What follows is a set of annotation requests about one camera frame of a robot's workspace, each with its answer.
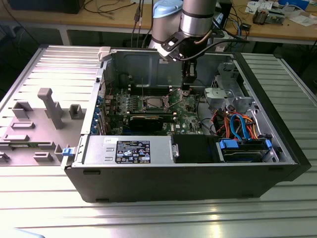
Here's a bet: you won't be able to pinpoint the wooden desk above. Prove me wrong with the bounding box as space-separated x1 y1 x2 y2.
0 0 317 47

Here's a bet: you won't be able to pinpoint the metal socket cover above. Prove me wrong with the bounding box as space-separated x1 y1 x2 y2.
166 88 186 109

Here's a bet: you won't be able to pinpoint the black equipment case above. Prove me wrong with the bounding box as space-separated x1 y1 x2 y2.
7 0 80 14

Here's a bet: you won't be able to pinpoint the blue data wire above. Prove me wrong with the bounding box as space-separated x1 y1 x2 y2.
229 113 251 141

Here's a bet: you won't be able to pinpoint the CPU socket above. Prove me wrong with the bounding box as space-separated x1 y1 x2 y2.
142 95 172 112

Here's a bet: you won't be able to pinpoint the black tower box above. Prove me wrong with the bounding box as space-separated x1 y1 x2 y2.
217 0 234 30

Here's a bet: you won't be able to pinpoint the grey metal device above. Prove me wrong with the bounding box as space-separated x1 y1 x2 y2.
266 8 285 25

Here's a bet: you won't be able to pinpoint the hard disk in blue carrier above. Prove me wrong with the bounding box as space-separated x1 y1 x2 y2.
217 138 273 164

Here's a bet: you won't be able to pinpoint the black graphics card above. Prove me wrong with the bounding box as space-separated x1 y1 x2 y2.
128 115 164 132

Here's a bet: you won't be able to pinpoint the black PC case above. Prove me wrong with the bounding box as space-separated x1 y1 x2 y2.
60 45 312 204

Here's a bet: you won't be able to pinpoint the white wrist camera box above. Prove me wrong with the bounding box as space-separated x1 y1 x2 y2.
158 31 186 62

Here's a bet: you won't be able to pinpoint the silver power supply unit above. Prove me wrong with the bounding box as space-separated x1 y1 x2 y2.
83 135 179 166

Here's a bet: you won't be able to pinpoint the blue plastic box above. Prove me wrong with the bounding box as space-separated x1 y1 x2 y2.
277 0 310 10

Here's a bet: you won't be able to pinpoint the silver metal drive cage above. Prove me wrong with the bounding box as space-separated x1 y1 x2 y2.
203 61 261 117

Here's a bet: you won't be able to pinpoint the RAM slot white clips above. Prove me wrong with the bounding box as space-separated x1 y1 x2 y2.
132 90 173 94

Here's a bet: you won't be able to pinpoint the green motherboard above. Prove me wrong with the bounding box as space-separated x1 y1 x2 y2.
103 84 212 136

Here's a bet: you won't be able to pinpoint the black RAM stick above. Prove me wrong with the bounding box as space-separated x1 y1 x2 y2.
129 110 175 119

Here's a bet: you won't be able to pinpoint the grey parts rack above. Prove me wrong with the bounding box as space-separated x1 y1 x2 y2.
0 87 88 167

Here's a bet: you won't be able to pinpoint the beige case latch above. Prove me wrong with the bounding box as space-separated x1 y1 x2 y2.
98 46 112 62

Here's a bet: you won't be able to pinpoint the metal heat sink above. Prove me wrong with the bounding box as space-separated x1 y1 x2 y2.
252 7 269 25

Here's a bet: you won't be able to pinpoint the white printed paper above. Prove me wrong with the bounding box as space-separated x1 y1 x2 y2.
288 13 317 27
245 0 274 13

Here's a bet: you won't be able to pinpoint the orange wire bundle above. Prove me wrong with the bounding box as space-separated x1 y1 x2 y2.
212 110 260 139

